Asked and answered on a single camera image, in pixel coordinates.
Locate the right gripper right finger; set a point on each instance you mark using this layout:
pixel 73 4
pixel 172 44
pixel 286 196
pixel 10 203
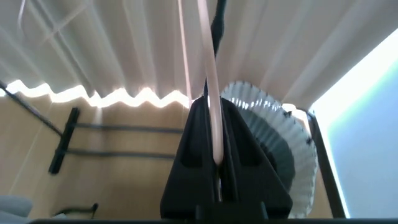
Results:
pixel 248 177

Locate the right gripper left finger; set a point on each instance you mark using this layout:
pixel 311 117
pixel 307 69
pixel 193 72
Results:
pixel 192 174

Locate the pink clothes hanger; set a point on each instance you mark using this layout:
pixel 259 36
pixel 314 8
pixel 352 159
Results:
pixel 214 109

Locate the white laundry basket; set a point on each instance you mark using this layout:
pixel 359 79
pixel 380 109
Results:
pixel 280 130

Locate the black clothes rack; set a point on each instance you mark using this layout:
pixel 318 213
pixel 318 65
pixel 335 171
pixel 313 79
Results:
pixel 63 143

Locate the beige curtain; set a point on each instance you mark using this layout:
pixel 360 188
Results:
pixel 93 46

